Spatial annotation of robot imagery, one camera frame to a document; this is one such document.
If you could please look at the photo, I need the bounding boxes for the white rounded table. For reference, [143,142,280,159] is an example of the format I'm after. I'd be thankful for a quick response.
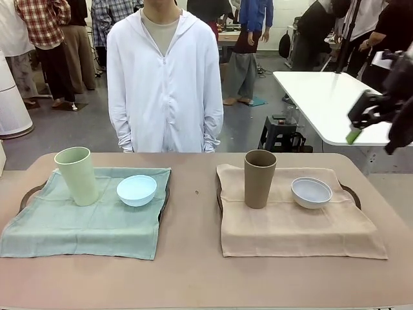
[272,70,396,147]

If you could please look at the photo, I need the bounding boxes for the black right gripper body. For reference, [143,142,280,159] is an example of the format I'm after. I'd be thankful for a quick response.
[382,49,413,105]

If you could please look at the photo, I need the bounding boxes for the dark brown handled tray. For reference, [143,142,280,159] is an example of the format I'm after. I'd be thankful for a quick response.
[215,181,362,214]
[19,182,172,224]

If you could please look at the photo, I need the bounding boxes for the person in white shirt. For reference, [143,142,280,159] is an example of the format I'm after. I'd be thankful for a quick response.
[0,0,39,109]

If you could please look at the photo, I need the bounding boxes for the brown tall cup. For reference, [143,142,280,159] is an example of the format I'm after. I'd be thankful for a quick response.
[243,149,278,211]

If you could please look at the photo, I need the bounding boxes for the person in dark hooded top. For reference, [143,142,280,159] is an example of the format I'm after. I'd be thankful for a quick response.
[186,0,234,33]

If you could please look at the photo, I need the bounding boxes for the person in black clothes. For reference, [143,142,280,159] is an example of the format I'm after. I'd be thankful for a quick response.
[289,0,353,72]

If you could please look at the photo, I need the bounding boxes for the beige cloth mat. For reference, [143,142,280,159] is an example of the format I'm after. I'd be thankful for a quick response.
[216,163,389,260]

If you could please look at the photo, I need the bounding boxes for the person in blue jacket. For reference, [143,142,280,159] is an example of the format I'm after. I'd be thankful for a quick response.
[220,0,275,106]

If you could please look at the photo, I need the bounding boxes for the person in white hoodie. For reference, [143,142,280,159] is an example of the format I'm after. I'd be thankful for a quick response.
[106,0,225,154]

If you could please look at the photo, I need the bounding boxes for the white bowl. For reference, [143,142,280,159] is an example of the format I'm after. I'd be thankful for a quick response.
[290,176,334,210]

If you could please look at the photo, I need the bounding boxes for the black bag with handles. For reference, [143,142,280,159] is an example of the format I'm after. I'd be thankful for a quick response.
[288,131,314,154]

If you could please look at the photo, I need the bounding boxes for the black plastic stool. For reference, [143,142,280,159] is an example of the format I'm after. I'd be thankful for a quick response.
[257,114,299,153]

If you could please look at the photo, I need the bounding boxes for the person's right forearm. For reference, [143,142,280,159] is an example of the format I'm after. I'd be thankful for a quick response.
[107,108,136,153]

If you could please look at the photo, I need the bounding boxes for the light blue bowl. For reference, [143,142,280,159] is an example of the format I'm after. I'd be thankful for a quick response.
[116,174,158,208]

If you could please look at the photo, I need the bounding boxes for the green cloth mat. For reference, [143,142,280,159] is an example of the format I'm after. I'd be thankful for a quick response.
[0,166,173,261]

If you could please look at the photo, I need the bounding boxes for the light green tall cup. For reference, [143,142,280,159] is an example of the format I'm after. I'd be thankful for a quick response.
[54,146,100,207]

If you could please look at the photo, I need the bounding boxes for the person's left forearm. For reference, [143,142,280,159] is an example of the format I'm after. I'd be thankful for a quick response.
[201,108,225,153]

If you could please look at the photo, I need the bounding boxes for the black tripod pole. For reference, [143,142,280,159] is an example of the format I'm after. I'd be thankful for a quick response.
[334,0,361,74]

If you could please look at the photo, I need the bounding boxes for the person in plaid shirt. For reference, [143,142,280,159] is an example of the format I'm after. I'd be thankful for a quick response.
[15,0,79,112]

